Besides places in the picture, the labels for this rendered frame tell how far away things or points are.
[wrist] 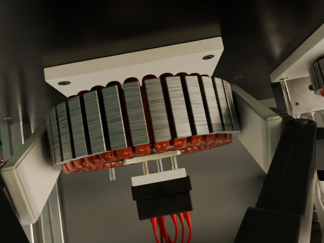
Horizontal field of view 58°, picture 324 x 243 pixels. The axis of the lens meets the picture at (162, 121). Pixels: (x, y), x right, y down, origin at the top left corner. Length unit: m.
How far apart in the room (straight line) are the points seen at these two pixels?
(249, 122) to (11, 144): 0.35
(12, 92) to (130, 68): 0.13
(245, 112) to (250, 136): 0.01
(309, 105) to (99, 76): 0.32
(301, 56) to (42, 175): 0.27
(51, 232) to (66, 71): 0.34
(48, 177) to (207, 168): 0.42
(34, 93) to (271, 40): 0.24
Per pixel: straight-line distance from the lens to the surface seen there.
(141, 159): 0.21
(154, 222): 0.44
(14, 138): 0.45
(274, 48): 0.32
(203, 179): 0.56
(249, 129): 0.16
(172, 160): 0.44
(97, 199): 0.57
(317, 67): 0.35
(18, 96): 0.33
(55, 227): 0.53
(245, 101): 0.16
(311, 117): 0.50
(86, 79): 0.26
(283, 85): 0.42
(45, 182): 0.17
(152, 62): 0.25
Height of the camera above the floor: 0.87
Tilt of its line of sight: 10 degrees down
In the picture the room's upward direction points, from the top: 170 degrees clockwise
